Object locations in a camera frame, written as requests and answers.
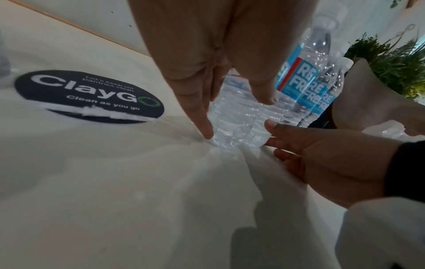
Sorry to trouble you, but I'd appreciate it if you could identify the person's left hand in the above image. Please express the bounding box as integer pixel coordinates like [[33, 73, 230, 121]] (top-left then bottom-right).
[[127, 0, 320, 140]]

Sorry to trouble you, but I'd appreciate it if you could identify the person's right hand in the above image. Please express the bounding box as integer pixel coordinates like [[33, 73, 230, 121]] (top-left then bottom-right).
[[264, 119, 404, 210]]

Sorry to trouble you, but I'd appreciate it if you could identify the clear plastic water bottle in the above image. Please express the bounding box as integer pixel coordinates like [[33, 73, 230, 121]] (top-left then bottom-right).
[[207, 67, 272, 151]]

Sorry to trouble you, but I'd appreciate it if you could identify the person's right forearm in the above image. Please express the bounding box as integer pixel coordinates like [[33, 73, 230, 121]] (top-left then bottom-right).
[[384, 140, 425, 205]]

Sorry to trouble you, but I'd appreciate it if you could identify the crumpled clear plastic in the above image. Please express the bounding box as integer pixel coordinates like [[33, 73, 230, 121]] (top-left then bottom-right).
[[361, 120, 420, 143]]

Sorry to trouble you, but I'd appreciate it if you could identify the brown paper wrap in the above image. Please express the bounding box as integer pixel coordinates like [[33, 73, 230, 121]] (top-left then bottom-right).
[[331, 58, 425, 133]]

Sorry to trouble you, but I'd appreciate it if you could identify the blue label water bottle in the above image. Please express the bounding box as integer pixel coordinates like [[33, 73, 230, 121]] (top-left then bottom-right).
[[300, 56, 355, 128], [295, 50, 343, 127], [274, 14, 337, 125]]

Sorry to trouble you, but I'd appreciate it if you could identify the white garment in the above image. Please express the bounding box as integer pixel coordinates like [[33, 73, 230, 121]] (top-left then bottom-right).
[[335, 198, 425, 269]]

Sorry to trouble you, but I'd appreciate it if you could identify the green plant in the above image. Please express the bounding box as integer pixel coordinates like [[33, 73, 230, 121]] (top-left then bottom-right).
[[344, 23, 425, 101]]

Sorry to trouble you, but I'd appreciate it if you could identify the dark oval table sticker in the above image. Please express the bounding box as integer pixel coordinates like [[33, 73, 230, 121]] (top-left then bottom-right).
[[14, 69, 166, 124]]

